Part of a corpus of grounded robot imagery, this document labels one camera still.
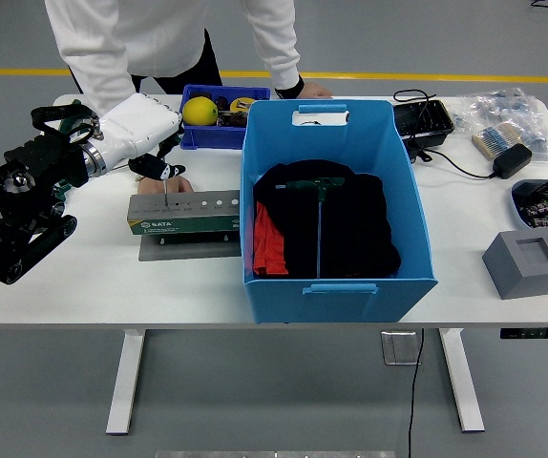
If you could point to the person's left hand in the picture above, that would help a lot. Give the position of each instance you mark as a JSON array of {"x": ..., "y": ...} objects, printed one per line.
[{"x": 316, "y": 90}]

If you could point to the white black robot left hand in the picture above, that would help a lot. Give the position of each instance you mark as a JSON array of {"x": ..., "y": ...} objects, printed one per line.
[{"x": 135, "y": 124}]

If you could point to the person's right hand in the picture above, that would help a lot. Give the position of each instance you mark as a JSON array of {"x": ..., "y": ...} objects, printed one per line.
[{"x": 181, "y": 185}]

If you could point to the green silver SATA tool stand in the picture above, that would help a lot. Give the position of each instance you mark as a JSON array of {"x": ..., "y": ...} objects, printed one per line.
[{"x": 183, "y": 224}]

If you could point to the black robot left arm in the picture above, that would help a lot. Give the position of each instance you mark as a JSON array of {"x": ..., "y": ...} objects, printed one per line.
[{"x": 16, "y": 224}]

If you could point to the person's left forearm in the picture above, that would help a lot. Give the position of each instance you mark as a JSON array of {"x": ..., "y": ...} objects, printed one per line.
[{"x": 281, "y": 57}]

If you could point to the large blue folding box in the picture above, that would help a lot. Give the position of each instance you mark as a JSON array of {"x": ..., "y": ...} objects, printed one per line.
[{"x": 341, "y": 305}]

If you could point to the black wristband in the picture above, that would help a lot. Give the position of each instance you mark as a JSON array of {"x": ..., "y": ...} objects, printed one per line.
[{"x": 290, "y": 89}]

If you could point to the small dark blue bin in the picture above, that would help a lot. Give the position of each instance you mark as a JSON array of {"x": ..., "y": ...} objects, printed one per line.
[{"x": 212, "y": 138}]

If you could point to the yellow ball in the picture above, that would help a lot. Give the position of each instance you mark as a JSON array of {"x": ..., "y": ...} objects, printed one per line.
[{"x": 200, "y": 111}]

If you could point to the yellow tape measure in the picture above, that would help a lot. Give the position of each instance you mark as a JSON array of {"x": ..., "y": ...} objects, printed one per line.
[{"x": 241, "y": 104}]

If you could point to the dark brown parts pile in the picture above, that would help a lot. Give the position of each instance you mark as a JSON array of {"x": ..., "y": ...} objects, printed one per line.
[{"x": 232, "y": 120}]

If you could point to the brown spool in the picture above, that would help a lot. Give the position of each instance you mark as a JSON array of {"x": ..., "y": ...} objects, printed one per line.
[{"x": 222, "y": 103}]

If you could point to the person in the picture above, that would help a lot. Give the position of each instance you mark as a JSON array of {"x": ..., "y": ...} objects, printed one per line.
[{"x": 159, "y": 33}]

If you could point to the red cloth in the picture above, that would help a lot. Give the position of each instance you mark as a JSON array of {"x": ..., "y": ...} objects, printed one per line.
[{"x": 269, "y": 243}]

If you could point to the black plastic tray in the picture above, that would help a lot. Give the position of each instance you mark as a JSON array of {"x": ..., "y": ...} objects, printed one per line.
[{"x": 422, "y": 119}]

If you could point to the black cloth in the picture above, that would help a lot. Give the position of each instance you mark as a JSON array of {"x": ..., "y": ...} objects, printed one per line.
[{"x": 360, "y": 229}]

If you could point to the resistor tape strip bundle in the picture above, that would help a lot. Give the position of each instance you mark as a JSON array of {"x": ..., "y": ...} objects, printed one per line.
[{"x": 493, "y": 140}]

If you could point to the clear bags of components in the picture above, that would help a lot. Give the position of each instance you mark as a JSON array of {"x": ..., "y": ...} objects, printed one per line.
[{"x": 503, "y": 107}]

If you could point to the white table leg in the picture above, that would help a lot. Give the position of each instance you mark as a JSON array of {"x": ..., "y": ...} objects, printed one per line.
[
  {"x": 128, "y": 381},
  {"x": 460, "y": 381}
]

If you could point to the black power adapter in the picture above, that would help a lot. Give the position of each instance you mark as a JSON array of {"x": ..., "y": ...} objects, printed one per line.
[{"x": 512, "y": 161}]

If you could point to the light blue plate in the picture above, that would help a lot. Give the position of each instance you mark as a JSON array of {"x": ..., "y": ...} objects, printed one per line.
[{"x": 515, "y": 205}]

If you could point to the pile of electronic parts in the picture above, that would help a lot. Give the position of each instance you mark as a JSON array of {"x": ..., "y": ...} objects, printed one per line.
[{"x": 546, "y": 205}]

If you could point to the metal floor socket plate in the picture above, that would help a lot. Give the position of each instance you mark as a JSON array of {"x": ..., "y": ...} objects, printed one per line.
[{"x": 400, "y": 348}]

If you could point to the grey foam block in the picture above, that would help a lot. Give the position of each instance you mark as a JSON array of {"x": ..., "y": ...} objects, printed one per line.
[{"x": 527, "y": 281}]

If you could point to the black table control panel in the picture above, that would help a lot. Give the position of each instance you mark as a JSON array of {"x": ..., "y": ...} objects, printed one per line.
[{"x": 536, "y": 333}]

